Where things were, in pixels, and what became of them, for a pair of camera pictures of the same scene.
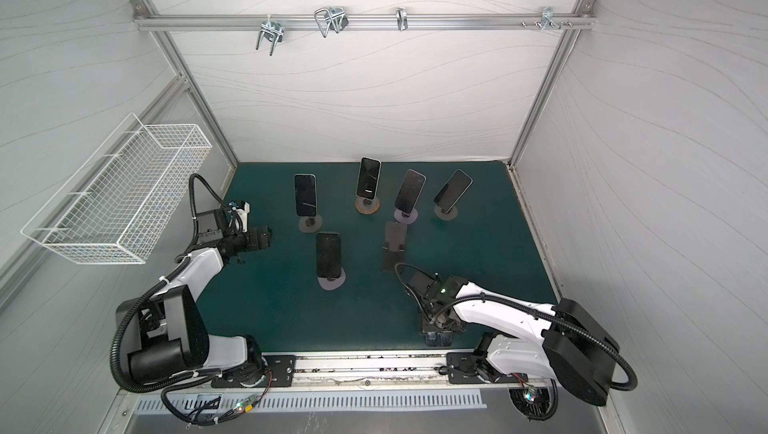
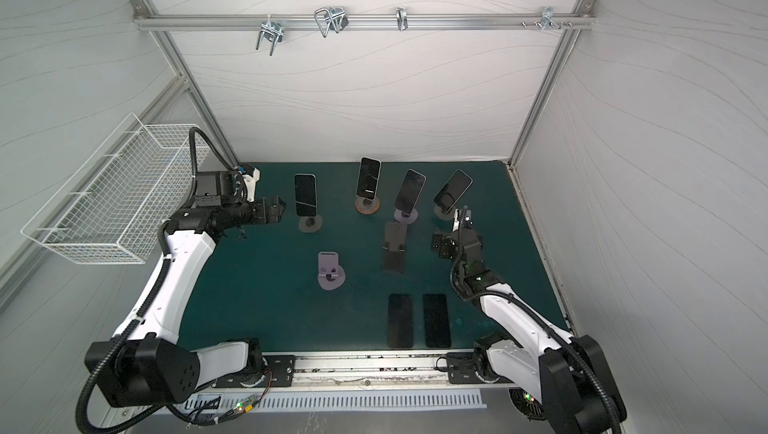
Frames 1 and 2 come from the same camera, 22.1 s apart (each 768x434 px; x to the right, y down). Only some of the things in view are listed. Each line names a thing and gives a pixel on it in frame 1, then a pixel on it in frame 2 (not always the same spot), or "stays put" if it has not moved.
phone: (453, 191) stays put
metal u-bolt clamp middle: (331, 17) stays put
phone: (305, 191) stays put
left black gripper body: (246, 241) → (256, 213)
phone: (328, 250) → (400, 321)
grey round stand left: (310, 224) stays put
